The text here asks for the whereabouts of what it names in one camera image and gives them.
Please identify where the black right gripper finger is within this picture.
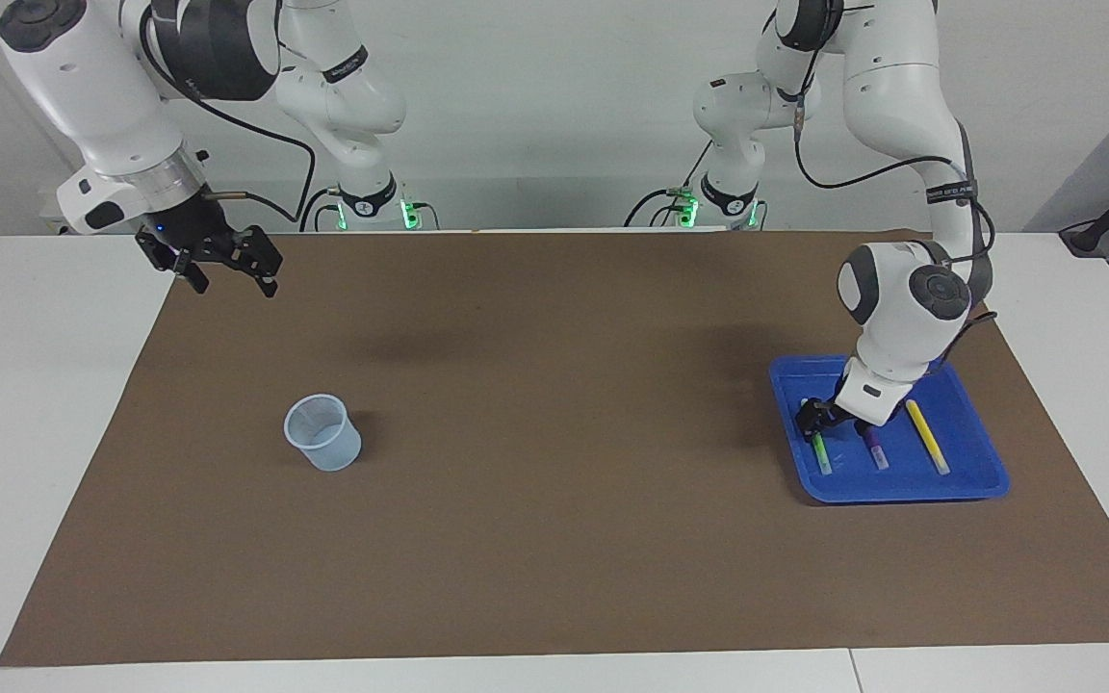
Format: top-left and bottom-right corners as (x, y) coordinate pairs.
(172, 248), (210, 295)
(233, 225), (285, 298)

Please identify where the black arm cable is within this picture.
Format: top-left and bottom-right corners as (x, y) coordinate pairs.
(789, 19), (999, 369)
(138, 0), (318, 234)

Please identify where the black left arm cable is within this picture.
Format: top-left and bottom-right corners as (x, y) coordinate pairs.
(789, 19), (999, 369)

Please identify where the translucent plastic cup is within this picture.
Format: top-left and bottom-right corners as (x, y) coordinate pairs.
(283, 393), (363, 473)

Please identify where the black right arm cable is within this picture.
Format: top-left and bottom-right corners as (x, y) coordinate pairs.
(138, 0), (318, 234)

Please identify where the black base cable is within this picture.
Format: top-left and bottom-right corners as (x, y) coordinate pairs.
(623, 140), (711, 230)
(298, 187), (346, 233)

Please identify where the blue plastic tray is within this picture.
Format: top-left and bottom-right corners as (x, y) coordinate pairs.
(768, 354), (1011, 504)

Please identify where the brown table mat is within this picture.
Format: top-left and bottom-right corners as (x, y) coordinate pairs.
(0, 229), (1109, 668)

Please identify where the yellow marker pen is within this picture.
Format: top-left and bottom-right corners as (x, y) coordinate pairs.
(904, 398), (952, 476)

